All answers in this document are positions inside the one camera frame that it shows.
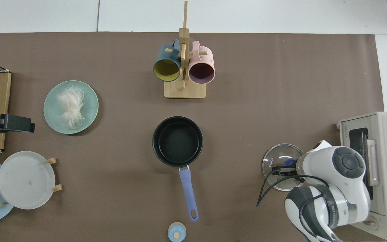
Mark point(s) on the glass lid blue knob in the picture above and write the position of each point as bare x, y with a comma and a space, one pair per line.
274, 154

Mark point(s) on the white vermicelli bundle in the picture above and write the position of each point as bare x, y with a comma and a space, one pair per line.
71, 104

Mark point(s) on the wooden plate rack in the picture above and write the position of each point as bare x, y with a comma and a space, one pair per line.
52, 160

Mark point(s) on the white plate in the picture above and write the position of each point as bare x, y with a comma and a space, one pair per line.
25, 181

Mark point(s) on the pale green plate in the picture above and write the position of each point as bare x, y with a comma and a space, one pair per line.
89, 107

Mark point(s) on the brown table cloth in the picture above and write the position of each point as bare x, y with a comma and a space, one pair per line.
247, 117

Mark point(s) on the small blue round thing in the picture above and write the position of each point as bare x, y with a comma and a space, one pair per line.
173, 230

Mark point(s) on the wooden cup stand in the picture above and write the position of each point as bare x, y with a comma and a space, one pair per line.
185, 91

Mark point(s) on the pink cup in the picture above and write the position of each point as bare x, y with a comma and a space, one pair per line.
207, 58

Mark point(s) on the dark teal cup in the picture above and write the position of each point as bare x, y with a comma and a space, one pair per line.
161, 57

